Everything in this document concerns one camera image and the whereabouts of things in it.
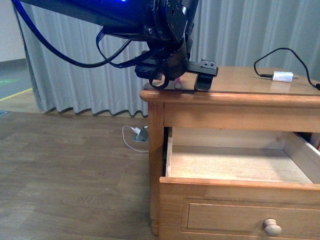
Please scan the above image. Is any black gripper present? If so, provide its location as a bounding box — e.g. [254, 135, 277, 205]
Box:
[134, 39, 219, 91]

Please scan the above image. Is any pink marker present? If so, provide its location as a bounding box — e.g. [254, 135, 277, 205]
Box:
[174, 77, 182, 89]

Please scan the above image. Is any drawer wooden knob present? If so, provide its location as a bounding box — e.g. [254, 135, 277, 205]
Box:
[263, 218, 282, 237]

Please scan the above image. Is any white charger adapter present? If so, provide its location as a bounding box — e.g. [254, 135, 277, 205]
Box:
[272, 71, 299, 83]

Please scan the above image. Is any floor power outlet box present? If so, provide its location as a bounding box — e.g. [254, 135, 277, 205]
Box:
[133, 127, 149, 142]

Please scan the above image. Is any wooden nightstand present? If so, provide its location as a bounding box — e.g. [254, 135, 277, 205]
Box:
[140, 66, 320, 239]

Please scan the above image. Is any light blue curtain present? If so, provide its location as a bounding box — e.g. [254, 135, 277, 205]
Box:
[19, 0, 320, 115]

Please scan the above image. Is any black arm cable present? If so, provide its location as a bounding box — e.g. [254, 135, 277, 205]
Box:
[95, 27, 171, 89]

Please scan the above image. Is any white floor plug cable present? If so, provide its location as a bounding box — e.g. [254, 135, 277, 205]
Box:
[122, 125, 150, 153]

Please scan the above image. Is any black charger cable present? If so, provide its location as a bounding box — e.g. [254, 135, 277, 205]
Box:
[253, 47, 320, 91]

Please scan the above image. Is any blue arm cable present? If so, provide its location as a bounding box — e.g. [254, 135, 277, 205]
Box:
[11, 0, 118, 69]

